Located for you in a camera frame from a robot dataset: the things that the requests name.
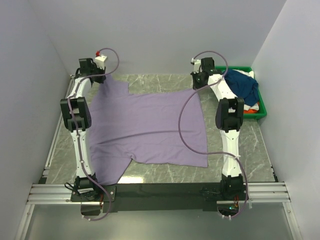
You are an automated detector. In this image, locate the purple t shirt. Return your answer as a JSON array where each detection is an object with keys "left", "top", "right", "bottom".
[{"left": 89, "top": 76, "right": 208, "bottom": 185}]

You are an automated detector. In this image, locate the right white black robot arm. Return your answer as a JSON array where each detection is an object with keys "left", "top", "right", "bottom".
[{"left": 191, "top": 57, "right": 244, "bottom": 200}]

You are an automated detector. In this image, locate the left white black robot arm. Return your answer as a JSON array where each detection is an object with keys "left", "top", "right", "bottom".
[{"left": 60, "top": 55, "right": 107, "bottom": 202}]

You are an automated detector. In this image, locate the dark blue t shirt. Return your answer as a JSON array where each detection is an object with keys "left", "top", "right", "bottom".
[{"left": 222, "top": 69, "right": 259, "bottom": 106}]

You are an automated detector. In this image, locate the orange t shirt in bin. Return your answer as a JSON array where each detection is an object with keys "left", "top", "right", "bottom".
[{"left": 243, "top": 109, "right": 258, "bottom": 115}]

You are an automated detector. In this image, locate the green plastic bin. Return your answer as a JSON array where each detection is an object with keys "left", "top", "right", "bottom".
[{"left": 207, "top": 67, "right": 267, "bottom": 120}]

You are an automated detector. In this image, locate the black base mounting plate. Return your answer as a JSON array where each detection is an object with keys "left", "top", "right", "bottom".
[{"left": 70, "top": 182, "right": 247, "bottom": 213}]

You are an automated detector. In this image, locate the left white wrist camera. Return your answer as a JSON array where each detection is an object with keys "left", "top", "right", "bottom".
[{"left": 93, "top": 51, "right": 108, "bottom": 70}]

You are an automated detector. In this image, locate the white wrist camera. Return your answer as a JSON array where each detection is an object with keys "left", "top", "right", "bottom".
[
  {"left": 93, "top": 51, "right": 108, "bottom": 70},
  {"left": 190, "top": 58, "right": 201, "bottom": 74}
]

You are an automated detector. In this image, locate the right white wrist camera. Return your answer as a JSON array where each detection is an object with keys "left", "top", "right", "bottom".
[{"left": 190, "top": 58, "right": 201, "bottom": 74}]

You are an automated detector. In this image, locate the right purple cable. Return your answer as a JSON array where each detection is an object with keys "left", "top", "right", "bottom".
[{"left": 177, "top": 50, "right": 250, "bottom": 222}]

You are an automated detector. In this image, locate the purple cable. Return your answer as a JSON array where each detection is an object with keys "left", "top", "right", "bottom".
[
  {"left": 177, "top": 50, "right": 250, "bottom": 222},
  {"left": 67, "top": 47, "right": 120, "bottom": 223}
]

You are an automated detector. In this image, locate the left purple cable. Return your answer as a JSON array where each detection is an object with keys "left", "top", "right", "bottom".
[{"left": 67, "top": 47, "right": 120, "bottom": 223}]

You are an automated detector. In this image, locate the aluminium rail frame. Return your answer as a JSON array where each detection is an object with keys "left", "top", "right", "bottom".
[{"left": 16, "top": 74, "right": 302, "bottom": 240}]

